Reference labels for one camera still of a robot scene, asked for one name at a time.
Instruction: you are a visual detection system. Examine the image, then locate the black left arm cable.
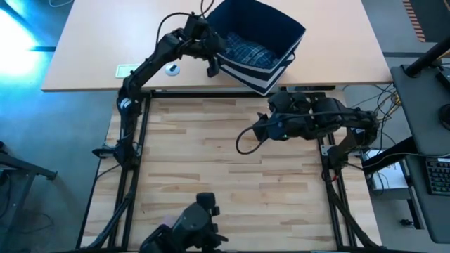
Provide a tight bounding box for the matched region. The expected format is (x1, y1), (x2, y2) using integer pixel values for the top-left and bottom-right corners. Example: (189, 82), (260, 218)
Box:
(155, 0), (216, 46)

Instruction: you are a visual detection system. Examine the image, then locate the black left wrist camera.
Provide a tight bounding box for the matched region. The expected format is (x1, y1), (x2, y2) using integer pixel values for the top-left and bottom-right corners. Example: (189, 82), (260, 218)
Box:
(184, 13), (211, 40)

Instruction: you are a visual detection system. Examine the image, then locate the navy white striped laundry bin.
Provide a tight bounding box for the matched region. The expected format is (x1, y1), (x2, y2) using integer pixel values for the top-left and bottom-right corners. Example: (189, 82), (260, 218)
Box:
(205, 0), (307, 97)

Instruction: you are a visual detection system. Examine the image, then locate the black desk device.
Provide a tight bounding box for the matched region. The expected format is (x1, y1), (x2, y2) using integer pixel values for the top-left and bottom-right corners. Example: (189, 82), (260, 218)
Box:
(435, 64), (450, 93)

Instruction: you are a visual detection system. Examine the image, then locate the dark grey metal stand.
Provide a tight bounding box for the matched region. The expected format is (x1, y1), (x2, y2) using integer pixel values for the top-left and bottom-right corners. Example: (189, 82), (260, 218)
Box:
(0, 140), (59, 253)

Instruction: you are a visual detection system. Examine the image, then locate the grey side desk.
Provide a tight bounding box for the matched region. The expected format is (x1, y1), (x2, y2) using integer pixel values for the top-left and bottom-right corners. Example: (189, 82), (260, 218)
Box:
(390, 64), (450, 245)

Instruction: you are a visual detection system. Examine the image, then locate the silver flat phone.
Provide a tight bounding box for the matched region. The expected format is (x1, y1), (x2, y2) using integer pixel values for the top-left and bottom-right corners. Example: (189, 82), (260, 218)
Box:
(115, 63), (141, 79)

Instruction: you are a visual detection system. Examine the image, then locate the black round object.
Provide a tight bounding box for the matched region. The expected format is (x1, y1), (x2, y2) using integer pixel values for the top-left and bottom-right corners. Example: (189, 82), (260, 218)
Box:
(437, 103), (450, 131)

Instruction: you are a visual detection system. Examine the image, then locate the black desk leg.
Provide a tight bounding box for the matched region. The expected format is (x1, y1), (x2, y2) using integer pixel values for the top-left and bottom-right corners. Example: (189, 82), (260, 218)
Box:
(361, 136), (418, 176)

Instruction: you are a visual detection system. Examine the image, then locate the yellow cable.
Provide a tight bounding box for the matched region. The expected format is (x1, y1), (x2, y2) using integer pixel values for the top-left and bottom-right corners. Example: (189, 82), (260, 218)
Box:
(372, 94), (402, 124)

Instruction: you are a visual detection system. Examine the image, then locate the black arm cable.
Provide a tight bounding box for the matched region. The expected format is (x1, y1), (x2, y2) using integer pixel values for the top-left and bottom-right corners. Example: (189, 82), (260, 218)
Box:
(155, 0), (216, 46)
(235, 124), (269, 156)

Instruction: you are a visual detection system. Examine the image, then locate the white box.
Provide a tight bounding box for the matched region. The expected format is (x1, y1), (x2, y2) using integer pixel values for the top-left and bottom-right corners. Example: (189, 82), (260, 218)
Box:
(365, 149), (412, 193)

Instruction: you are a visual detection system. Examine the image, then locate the dark patterned garment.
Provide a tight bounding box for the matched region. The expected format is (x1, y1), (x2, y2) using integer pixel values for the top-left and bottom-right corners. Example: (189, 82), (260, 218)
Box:
(221, 32), (281, 70)

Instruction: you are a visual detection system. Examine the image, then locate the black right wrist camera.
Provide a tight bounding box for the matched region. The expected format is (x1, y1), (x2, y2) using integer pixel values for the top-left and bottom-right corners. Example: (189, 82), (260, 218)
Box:
(252, 112), (295, 142)

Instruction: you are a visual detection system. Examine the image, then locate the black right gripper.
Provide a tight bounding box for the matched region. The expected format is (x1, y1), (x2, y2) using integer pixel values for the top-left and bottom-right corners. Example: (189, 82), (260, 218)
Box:
(267, 91), (319, 141)

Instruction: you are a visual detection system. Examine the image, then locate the black backlit keyboard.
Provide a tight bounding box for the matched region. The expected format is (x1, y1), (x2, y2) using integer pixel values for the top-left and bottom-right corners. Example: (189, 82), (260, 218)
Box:
(425, 157), (450, 197)

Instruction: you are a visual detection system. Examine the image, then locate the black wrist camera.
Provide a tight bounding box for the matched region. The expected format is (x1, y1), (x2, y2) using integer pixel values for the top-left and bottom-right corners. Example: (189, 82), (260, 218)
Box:
(252, 112), (295, 142)
(184, 13), (211, 40)

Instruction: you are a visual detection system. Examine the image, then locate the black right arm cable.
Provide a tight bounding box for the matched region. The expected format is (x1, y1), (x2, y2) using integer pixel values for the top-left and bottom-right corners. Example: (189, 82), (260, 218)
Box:
(235, 124), (269, 156)

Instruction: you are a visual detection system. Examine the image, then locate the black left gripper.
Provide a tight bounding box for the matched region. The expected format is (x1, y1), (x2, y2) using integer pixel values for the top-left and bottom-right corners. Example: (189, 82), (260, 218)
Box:
(188, 30), (226, 79)

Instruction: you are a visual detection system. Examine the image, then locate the black pole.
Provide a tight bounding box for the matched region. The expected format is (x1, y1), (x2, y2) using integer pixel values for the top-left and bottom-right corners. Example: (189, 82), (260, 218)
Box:
(403, 34), (450, 77)

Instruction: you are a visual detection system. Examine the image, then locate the light wooden desk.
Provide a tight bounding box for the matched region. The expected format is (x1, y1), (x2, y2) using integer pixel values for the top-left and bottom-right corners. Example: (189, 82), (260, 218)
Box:
(41, 0), (394, 93)

